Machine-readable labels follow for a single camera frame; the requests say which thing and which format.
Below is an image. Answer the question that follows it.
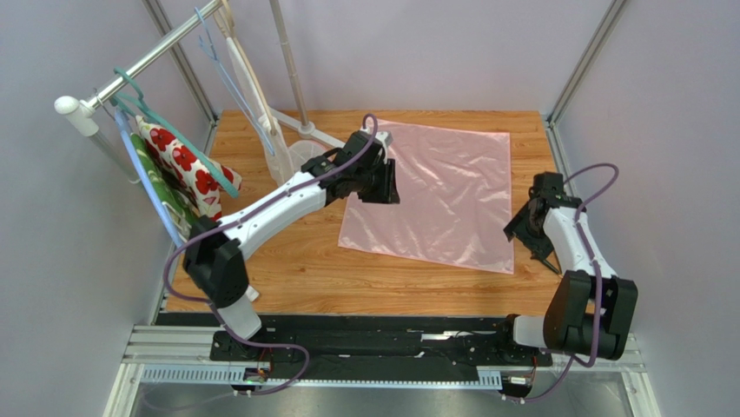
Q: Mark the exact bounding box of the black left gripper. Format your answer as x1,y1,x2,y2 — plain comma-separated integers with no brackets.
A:
353,157,400,203

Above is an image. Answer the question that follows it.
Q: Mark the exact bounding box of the pink cloth napkin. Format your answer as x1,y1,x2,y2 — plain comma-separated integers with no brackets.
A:
338,120,515,274

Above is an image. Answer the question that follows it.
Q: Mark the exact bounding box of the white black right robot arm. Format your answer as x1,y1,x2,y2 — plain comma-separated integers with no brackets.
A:
504,172,638,363

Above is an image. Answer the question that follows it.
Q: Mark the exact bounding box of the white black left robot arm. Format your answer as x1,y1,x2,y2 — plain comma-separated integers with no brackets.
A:
182,129,400,340

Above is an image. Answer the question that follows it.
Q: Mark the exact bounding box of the beige hanger with white cloth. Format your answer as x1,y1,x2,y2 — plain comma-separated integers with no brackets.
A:
215,1,294,185

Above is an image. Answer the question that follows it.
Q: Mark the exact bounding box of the light blue thin hanger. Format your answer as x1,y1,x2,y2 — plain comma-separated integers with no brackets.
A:
195,7,275,156

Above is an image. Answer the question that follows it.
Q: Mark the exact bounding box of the red floral white cloth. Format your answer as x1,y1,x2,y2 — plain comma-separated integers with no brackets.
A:
135,116,224,221

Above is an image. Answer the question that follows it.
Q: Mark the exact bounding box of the green patterned cloth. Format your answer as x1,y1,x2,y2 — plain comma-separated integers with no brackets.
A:
130,134,198,240

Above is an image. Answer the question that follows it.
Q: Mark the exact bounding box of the blue plastic hanger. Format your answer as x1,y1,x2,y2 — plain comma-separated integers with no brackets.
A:
114,109,183,248

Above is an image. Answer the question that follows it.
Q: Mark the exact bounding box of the teal plastic hanger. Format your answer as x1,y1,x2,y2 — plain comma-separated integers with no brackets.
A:
110,67,239,197

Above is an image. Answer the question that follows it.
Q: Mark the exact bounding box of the metal clothes rack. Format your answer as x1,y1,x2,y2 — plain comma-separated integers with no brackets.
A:
53,0,357,303

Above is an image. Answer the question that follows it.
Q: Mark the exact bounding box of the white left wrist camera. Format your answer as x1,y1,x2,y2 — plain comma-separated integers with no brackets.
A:
374,131,393,147

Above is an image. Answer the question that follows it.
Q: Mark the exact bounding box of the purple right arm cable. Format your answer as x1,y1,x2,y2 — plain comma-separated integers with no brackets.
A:
500,162,620,404

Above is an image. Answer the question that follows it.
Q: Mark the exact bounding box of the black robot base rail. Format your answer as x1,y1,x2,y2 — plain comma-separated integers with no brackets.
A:
208,312,553,384

